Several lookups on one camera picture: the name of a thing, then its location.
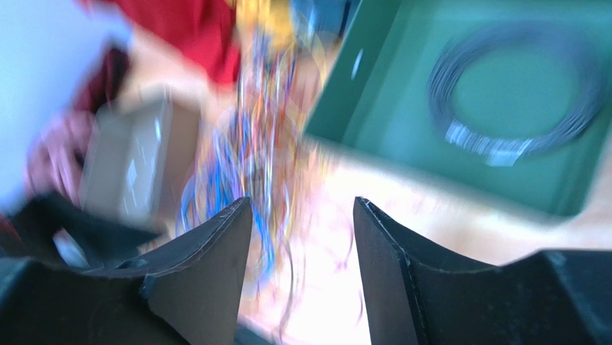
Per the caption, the yellow crumpled garment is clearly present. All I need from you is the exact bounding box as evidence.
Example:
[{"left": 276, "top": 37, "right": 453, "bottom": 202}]
[{"left": 229, "top": 0, "right": 295, "bottom": 48}]

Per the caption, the grey-blue cloth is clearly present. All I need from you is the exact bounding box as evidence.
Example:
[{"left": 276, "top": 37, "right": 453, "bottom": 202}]
[{"left": 289, "top": 0, "right": 361, "bottom": 45}]

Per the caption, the red hanging shirt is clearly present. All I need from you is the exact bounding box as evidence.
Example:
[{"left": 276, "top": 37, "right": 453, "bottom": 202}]
[{"left": 81, "top": 0, "right": 242, "bottom": 87}]

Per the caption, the green plastic tray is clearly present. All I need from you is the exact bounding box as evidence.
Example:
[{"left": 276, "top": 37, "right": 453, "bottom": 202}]
[{"left": 306, "top": 1, "right": 611, "bottom": 217}]

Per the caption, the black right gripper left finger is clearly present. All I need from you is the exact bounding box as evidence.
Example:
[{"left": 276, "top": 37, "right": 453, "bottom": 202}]
[{"left": 85, "top": 198, "right": 252, "bottom": 344}]

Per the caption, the maroon cloth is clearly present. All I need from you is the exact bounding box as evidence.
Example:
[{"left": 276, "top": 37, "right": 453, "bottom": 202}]
[{"left": 72, "top": 48, "right": 130, "bottom": 114}]

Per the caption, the dusty pink cloth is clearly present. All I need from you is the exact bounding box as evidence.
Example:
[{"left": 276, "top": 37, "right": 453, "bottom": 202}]
[{"left": 24, "top": 111, "right": 95, "bottom": 205}]

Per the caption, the grey plastic tray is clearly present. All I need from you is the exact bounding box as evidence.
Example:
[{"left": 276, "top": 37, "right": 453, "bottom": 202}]
[{"left": 79, "top": 93, "right": 200, "bottom": 227}]

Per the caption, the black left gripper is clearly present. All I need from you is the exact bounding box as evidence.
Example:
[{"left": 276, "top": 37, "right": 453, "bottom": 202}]
[{"left": 1, "top": 192, "right": 159, "bottom": 268}]

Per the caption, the coiled black cable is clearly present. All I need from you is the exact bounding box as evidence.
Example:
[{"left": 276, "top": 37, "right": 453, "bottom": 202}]
[{"left": 425, "top": 24, "right": 608, "bottom": 166}]

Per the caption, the multicolour cable pile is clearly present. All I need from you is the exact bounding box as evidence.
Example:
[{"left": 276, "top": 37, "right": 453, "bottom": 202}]
[{"left": 174, "top": 28, "right": 364, "bottom": 336}]

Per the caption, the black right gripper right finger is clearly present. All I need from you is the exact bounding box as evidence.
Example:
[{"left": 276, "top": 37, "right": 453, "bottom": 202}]
[{"left": 353, "top": 197, "right": 611, "bottom": 344}]

